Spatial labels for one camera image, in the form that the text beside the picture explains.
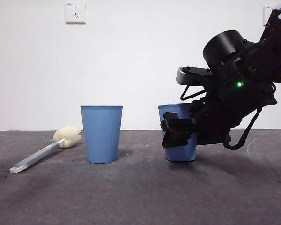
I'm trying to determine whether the black camera cable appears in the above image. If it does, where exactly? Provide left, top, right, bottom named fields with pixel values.
left=179, top=84, right=208, bottom=101

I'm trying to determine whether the white wall power socket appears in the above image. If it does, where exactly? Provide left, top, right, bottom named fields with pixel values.
left=65, top=1, right=87, bottom=24
left=262, top=6, right=276, bottom=26

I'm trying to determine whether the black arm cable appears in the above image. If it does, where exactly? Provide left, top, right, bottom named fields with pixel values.
left=222, top=107, right=262, bottom=150

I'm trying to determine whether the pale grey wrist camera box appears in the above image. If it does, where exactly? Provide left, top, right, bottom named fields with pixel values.
left=176, top=66, right=214, bottom=86

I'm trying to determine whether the blue ribbed plastic cup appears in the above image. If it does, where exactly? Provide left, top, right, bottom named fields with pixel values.
left=157, top=103, right=199, bottom=162
left=80, top=105, right=124, bottom=164

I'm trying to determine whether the grey-handled cream sponge cup brush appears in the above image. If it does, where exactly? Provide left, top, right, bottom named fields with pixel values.
left=9, top=125, right=82, bottom=174

